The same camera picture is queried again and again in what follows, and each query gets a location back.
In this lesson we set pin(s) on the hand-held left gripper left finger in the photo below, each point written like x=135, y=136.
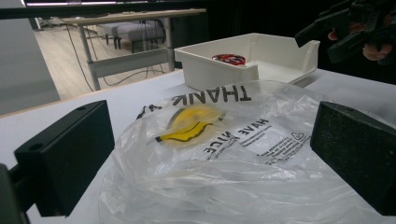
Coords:
x=68, y=155

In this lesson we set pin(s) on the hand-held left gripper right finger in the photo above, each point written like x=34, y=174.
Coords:
x=355, y=152

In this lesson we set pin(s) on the red can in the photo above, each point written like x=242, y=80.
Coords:
x=229, y=59

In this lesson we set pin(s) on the white plastic bin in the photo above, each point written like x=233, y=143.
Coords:
x=214, y=70

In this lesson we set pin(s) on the clear printed plastic bag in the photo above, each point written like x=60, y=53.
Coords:
x=218, y=186

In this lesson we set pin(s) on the white cabinet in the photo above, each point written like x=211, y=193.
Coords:
x=21, y=62

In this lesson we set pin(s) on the white-legged desk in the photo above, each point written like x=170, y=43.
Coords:
x=130, y=60

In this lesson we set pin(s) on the grey sofa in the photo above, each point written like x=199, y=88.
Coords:
x=137, y=31

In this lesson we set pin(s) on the black frame bar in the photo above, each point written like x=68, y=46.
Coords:
x=93, y=9

